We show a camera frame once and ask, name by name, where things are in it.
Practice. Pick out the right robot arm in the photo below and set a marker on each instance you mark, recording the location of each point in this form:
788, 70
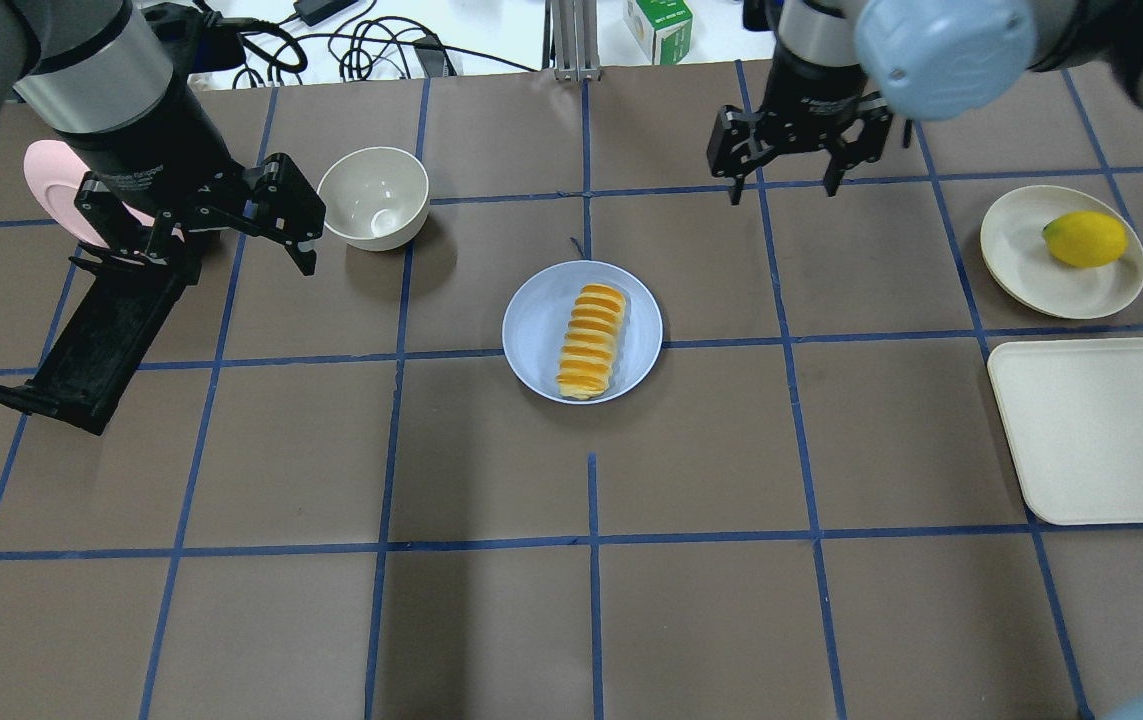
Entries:
843, 70

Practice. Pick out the cream rectangular tray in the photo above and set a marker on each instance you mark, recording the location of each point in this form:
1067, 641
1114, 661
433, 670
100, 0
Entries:
1072, 411

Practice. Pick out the yellow lemon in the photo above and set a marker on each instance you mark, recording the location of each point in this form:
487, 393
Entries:
1086, 239

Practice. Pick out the black power adapter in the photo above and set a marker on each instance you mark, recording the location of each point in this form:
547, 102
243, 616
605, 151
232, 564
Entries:
315, 12

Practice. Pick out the green white box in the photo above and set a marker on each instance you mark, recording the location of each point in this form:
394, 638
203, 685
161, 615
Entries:
662, 29

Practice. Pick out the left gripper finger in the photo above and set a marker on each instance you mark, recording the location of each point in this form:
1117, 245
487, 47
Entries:
299, 241
178, 258

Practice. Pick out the cream bowl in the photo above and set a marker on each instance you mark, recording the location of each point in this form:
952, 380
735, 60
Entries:
377, 199

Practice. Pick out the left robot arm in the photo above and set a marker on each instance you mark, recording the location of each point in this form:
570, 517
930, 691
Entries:
158, 169

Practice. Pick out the cream round plate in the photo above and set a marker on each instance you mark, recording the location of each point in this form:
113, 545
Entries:
1016, 256

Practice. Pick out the aluminium frame post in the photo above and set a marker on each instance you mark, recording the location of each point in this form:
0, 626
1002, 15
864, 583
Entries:
571, 40

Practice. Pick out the blue round plate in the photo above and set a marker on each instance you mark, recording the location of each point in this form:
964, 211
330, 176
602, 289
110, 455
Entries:
535, 322

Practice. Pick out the pink plate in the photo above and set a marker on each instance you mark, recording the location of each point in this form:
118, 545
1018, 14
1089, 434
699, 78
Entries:
54, 174

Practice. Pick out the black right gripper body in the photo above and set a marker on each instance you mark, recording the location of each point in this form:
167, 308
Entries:
813, 88

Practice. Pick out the striped yellow bread loaf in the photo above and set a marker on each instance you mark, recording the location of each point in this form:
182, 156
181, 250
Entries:
592, 339

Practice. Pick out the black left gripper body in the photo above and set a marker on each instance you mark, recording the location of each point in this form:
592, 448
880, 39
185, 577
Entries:
143, 142

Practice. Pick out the black dish rack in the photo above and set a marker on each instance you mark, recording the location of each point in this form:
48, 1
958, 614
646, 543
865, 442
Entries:
101, 347

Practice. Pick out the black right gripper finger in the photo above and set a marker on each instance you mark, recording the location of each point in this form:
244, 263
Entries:
867, 148
733, 161

